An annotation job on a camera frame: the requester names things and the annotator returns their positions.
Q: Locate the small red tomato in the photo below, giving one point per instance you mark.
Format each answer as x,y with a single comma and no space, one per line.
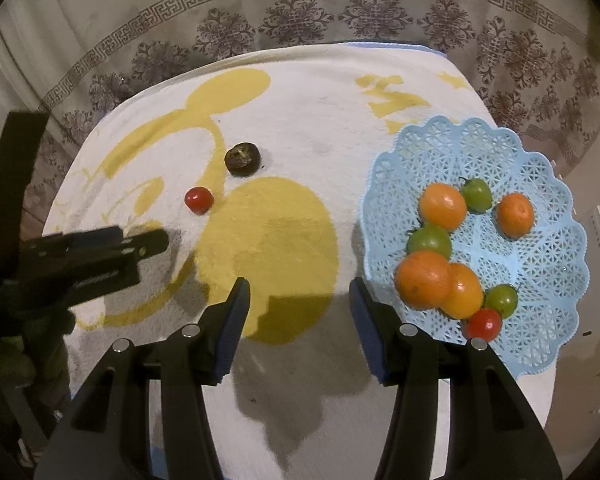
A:
486,324

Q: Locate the small orange mandarin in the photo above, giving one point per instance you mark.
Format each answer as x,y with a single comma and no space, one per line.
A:
515,215

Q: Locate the patterned beige curtain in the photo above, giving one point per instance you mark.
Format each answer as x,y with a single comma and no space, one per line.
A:
535,63

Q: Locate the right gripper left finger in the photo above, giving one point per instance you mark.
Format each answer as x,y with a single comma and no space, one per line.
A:
213,340

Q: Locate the small green tomato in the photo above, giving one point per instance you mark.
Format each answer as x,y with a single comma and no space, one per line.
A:
502,298

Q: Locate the dark brown passion fruit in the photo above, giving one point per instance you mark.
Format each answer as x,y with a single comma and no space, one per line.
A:
243,160

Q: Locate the white yellow cartoon towel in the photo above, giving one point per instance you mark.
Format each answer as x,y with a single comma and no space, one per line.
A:
299,402

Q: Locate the red cherry tomato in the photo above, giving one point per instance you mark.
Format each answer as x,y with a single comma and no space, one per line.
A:
198,200

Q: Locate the large orange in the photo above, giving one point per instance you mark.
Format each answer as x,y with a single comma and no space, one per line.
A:
423,280

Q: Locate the blue plastic lattice basket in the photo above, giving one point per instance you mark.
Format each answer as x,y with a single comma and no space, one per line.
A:
546,266

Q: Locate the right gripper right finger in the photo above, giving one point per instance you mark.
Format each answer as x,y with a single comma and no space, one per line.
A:
396,352

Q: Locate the orange tomato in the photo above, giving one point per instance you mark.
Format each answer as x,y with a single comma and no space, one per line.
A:
442,205

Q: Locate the yellow green tomato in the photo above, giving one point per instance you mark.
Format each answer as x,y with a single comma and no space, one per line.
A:
477,195

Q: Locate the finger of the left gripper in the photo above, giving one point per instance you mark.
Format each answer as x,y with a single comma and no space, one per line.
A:
58,251

